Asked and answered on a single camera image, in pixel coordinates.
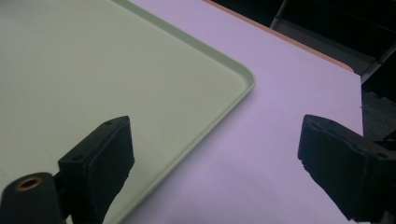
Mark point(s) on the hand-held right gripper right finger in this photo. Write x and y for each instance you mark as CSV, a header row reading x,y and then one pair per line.
x,y
342,168

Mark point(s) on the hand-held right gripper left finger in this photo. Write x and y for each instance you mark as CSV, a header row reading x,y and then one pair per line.
x,y
96,168

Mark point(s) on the green plastic tray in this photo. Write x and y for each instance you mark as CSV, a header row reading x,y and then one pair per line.
x,y
93,62

